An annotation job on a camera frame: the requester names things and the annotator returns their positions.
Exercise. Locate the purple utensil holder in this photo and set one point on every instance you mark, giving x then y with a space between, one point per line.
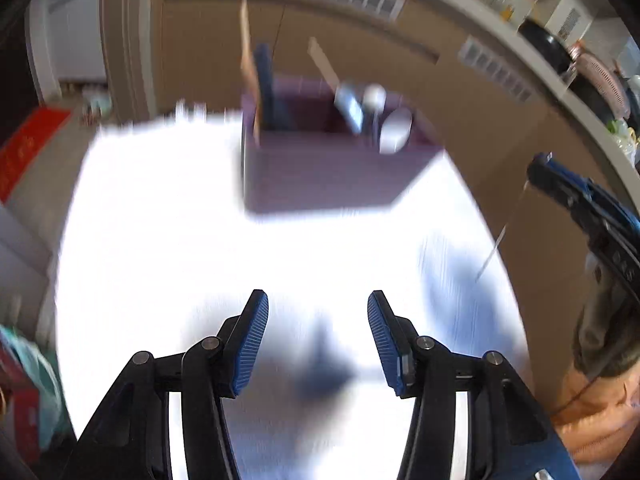
325 175

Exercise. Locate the pink colander basket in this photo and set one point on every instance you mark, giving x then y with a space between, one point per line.
600 80

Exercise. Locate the teal plastic bag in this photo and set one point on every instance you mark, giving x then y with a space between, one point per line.
35 385

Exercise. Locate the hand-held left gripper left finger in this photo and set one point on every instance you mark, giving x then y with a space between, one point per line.
247 345

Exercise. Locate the wooden spoon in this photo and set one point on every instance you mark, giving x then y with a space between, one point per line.
245 45

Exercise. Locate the red and yellow box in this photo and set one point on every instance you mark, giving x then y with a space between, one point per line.
20 400

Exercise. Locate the short white vent grille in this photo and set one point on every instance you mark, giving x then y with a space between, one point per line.
495 67

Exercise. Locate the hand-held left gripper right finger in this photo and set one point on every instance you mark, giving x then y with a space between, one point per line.
385 345

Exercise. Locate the red floor mat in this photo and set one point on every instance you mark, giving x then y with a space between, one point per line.
27 147

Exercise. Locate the green vegetables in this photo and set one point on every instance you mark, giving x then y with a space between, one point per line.
622 135

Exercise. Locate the person's right hand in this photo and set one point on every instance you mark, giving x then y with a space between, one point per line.
605 340

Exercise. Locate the white cabinet with niche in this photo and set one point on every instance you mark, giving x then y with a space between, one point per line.
75 25

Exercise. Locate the white appliance with vent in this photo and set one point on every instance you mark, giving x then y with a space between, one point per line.
570 12

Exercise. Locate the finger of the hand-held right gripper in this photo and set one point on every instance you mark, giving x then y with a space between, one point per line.
550 182
580 182

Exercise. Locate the light slippers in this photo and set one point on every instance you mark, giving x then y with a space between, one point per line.
95 105

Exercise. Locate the grey kitchen countertop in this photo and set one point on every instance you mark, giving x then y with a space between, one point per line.
500 25

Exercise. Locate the white textured table cloth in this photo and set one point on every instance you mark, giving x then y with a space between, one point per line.
150 235

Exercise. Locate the person's orange clothing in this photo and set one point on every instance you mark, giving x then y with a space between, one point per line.
600 420

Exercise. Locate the black wok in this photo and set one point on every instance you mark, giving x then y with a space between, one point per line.
545 45

